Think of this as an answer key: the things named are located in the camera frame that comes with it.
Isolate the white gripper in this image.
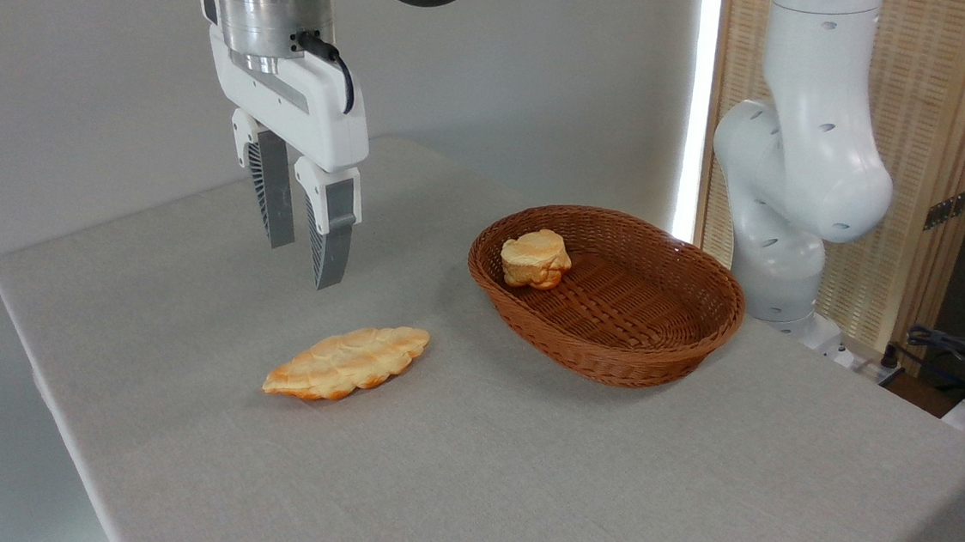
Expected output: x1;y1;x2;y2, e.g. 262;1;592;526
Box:
179;0;381;294

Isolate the long golden bread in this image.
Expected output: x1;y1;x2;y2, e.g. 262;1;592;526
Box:
261;316;432;411

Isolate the small round bread bun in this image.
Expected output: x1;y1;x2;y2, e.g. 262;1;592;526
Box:
498;225;575;294

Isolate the brown oval wicker basket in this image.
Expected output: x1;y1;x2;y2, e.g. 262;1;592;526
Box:
459;197;753;397

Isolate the grey tablecloth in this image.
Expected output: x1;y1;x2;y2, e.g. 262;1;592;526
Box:
0;106;965;542

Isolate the white power strip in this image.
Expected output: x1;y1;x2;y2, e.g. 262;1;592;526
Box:
853;352;907;387

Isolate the bamboo folding screen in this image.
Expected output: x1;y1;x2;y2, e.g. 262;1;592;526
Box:
686;0;965;379

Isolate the black screen hinge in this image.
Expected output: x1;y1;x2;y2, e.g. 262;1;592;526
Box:
923;181;965;234

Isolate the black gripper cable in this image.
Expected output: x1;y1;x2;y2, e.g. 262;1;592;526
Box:
288;29;361;115

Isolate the black cable bundle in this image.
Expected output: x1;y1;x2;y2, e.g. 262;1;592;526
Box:
877;322;965;405

